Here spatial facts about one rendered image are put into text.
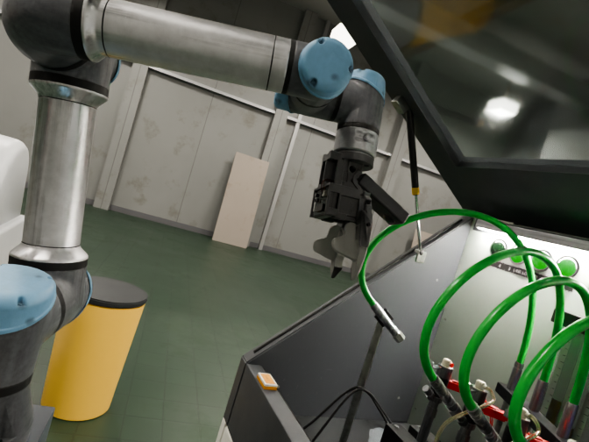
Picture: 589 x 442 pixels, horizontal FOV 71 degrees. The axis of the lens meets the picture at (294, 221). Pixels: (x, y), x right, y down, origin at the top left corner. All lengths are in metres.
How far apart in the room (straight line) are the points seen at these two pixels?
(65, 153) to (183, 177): 8.85
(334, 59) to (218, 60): 0.15
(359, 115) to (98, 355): 1.87
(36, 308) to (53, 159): 0.24
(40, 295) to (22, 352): 0.08
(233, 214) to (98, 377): 7.25
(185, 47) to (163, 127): 9.02
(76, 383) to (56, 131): 1.76
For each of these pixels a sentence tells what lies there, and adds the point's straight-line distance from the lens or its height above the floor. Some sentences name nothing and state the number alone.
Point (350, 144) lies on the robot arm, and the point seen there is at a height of 1.46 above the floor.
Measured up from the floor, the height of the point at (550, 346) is 1.27.
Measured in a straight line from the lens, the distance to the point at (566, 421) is 0.88.
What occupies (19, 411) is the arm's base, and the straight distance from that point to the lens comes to 0.73.
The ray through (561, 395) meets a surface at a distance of 1.04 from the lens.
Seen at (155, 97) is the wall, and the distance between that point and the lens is 9.69.
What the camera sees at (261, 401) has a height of 0.93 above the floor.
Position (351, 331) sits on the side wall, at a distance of 1.11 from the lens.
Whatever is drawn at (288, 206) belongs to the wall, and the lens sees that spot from 9.95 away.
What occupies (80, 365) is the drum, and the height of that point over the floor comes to 0.29.
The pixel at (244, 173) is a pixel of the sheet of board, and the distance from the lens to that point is 9.42.
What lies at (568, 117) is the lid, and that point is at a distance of 0.90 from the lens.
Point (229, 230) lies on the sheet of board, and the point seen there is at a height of 0.30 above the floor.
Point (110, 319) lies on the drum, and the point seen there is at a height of 0.54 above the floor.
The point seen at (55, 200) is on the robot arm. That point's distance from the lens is 0.76.
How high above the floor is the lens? 1.34
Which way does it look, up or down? 3 degrees down
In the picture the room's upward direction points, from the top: 17 degrees clockwise
